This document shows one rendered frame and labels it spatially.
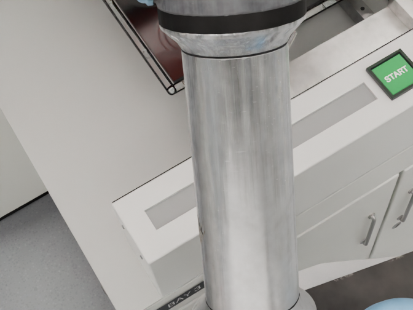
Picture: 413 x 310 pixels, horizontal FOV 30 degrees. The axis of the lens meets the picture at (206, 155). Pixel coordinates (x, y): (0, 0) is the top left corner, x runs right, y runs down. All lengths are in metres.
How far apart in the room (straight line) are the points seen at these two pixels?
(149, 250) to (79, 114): 0.33
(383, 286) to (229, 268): 0.35
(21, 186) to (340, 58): 1.00
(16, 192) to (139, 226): 1.00
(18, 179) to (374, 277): 1.10
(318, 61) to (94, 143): 0.35
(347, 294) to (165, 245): 0.23
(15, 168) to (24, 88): 0.61
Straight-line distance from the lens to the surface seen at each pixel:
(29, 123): 1.20
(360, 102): 1.02
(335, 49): 1.15
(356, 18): 1.24
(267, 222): 0.63
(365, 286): 0.97
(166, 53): 1.13
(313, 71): 1.13
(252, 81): 0.59
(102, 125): 1.17
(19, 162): 1.82
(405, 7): 1.17
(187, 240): 0.93
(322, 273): 1.06
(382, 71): 1.03
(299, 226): 1.13
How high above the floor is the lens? 1.82
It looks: 63 degrees down
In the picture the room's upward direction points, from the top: 8 degrees counter-clockwise
